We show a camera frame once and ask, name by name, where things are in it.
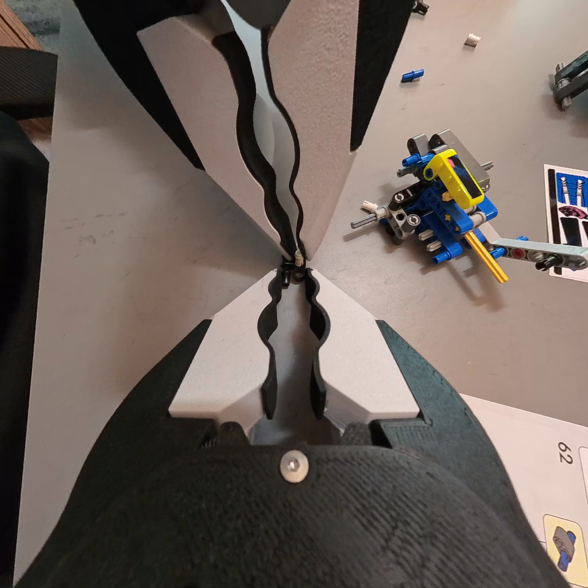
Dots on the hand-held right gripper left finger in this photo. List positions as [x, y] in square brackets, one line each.
[216, 367]

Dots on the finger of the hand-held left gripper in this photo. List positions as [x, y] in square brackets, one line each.
[193, 92]
[321, 115]

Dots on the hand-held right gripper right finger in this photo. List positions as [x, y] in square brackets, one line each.
[363, 367]

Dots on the small black lego connector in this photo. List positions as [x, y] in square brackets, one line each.
[287, 272]

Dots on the blue lego pin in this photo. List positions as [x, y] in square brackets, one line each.
[412, 75]

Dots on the blue yellow lego vehicle assembly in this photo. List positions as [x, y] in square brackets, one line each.
[452, 179]

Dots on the tiny black lego piece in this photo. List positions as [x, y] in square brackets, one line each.
[420, 4]

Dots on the white lego bushing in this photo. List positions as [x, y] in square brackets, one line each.
[473, 39]

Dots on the lego instruction booklet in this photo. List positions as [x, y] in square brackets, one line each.
[519, 450]

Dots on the long grey lego beam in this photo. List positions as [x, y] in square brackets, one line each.
[551, 255]

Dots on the black grey lego part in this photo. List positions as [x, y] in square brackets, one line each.
[569, 73]

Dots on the lego sticker sheet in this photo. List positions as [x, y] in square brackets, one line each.
[569, 216]

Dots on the black chair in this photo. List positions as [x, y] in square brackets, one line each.
[27, 82]

